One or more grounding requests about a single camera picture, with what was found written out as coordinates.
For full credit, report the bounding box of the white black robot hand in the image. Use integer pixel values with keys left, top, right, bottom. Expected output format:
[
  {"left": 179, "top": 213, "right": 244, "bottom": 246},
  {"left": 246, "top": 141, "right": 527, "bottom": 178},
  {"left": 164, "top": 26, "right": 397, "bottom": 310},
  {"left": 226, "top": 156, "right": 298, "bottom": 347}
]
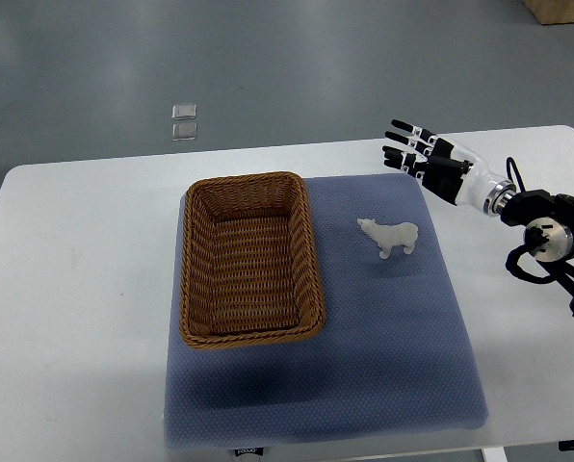
[{"left": 382, "top": 119, "right": 517, "bottom": 217}]

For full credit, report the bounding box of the white bear figurine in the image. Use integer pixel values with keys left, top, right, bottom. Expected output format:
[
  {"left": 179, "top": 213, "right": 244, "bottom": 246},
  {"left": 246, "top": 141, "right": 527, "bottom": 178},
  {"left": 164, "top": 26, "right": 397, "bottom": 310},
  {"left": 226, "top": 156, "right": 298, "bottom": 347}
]
[{"left": 356, "top": 218, "right": 419, "bottom": 260}]

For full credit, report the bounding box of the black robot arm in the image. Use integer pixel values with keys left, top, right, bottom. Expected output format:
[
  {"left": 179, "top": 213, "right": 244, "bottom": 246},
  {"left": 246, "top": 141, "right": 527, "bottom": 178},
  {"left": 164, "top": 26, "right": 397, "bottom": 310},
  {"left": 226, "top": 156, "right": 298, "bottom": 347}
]
[{"left": 495, "top": 157, "right": 574, "bottom": 317}]

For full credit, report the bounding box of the brown wicker basket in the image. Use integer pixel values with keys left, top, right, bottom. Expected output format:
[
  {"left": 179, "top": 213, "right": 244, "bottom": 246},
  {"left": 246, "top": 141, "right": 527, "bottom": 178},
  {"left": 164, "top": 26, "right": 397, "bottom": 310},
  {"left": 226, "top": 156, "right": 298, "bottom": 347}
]
[{"left": 179, "top": 171, "right": 326, "bottom": 350}]

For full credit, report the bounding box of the wooden box corner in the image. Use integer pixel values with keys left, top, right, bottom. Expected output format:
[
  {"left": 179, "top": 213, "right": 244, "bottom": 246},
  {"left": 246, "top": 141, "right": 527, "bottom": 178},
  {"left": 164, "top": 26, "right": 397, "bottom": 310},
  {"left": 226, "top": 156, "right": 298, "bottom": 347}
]
[{"left": 523, "top": 0, "right": 574, "bottom": 25}]

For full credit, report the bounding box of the blue quilted mat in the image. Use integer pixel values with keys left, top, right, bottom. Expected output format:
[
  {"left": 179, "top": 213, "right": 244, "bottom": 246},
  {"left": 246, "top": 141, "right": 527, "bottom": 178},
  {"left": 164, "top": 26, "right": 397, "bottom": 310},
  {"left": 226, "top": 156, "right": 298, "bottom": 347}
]
[{"left": 164, "top": 173, "right": 488, "bottom": 450}]

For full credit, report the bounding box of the upper silver floor plate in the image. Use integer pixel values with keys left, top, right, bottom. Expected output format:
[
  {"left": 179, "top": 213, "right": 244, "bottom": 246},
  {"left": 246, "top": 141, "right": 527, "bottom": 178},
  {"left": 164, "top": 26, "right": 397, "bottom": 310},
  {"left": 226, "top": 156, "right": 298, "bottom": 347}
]
[{"left": 171, "top": 103, "right": 196, "bottom": 120}]

